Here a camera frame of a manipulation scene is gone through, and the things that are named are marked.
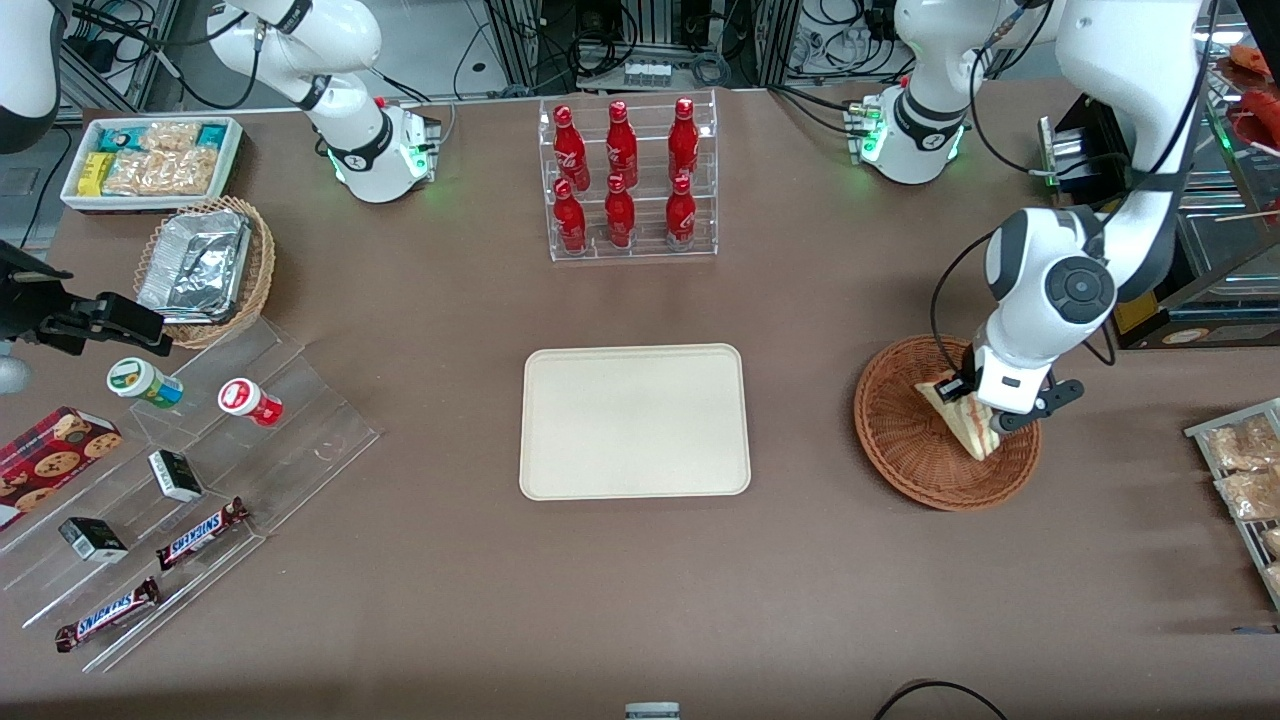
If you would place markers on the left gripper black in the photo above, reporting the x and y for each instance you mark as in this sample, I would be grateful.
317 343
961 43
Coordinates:
968 376

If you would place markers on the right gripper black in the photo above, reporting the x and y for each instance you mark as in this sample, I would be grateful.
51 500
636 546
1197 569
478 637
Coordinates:
28 305

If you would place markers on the triangle sandwich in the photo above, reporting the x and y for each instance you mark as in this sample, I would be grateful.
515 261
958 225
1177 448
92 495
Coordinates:
965 430

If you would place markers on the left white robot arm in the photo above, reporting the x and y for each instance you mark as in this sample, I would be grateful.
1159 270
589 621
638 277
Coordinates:
1130 60

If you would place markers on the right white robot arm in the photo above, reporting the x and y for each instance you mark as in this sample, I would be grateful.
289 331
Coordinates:
350 40

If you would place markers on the brown round wicker basket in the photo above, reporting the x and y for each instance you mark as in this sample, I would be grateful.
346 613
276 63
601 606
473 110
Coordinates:
900 450

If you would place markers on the light wicker basket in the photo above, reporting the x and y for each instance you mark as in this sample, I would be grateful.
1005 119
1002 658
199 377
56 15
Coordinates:
258 270

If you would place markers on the grey metal tray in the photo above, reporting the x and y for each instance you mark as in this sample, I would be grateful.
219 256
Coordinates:
1200 432

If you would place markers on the cream plastic tray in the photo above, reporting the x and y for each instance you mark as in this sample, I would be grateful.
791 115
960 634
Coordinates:
630 420

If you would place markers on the green lid cup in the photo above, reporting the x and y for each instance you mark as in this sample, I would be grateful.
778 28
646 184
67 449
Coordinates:
135 378

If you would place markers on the aluminium foil container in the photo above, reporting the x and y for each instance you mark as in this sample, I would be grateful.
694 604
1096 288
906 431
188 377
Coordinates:
190 280
225 225

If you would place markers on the red lid cup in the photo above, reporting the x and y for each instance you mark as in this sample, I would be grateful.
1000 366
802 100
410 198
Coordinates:
242 398

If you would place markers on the yellow snack packet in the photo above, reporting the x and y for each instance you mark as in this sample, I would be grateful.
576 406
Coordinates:
95 175

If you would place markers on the small black box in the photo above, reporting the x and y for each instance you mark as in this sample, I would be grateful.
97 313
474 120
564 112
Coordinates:
175 475
92 540

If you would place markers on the clear bag of puffs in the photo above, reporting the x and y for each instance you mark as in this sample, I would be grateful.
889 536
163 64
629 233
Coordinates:
165 172
168 137

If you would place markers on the red cookie box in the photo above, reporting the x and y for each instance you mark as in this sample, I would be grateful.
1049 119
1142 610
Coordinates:
50 460

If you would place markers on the teal snack packet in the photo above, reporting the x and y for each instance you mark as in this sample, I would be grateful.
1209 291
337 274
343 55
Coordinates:
212 135
115 138

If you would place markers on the white rectangular bin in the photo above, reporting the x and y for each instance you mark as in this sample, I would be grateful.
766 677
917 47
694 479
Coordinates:
232 160

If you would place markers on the clear acrylic stepped display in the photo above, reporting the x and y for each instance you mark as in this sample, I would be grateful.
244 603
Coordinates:
300 440

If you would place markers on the Snickers bar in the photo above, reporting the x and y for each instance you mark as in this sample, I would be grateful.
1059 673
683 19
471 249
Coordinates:
200 535
105 615

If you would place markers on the black food warmer machine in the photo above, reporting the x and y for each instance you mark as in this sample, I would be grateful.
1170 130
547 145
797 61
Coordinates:
1200 325

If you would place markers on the silver box with green light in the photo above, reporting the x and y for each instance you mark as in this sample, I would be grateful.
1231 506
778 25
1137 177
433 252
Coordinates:
1050 150

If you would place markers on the clear bag of snacks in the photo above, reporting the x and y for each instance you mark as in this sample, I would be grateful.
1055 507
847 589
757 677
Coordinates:
1250 495
1245 445

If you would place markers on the steel warmer pan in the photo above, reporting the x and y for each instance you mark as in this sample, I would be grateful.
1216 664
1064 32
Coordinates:
1235 245

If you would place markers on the red cola bottle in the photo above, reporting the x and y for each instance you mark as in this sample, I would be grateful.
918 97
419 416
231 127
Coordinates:
570 150
684 140
681 212
622 145
569 220
620 215

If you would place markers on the clear acrylic bottle rack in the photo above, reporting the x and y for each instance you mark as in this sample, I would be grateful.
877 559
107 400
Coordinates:
650 240

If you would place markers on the grey small device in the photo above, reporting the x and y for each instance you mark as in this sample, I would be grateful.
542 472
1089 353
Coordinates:
652 711

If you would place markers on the white power strip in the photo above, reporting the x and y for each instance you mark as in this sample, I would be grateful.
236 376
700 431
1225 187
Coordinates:
647 72

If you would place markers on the orange food piece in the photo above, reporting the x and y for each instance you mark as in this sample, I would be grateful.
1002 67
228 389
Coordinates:
1258 60

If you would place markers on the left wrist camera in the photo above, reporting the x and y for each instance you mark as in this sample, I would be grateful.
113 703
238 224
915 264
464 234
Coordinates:
1060 395

